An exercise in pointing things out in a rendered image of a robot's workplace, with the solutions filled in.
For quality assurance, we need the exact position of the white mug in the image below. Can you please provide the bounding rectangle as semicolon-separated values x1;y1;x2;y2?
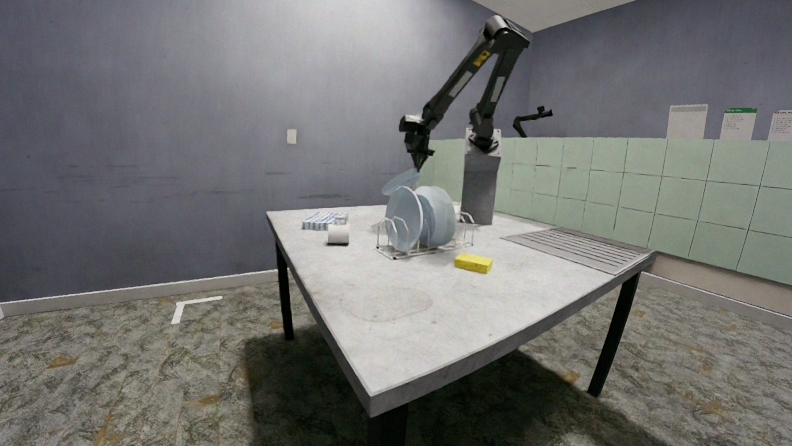
328;217;349;244

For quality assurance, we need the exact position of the yellow sponge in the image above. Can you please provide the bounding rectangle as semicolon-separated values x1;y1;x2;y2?
454;253;493;274

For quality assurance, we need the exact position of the blue and white checkered towel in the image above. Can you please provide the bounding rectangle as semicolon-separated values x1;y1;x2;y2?
302;212;349;231

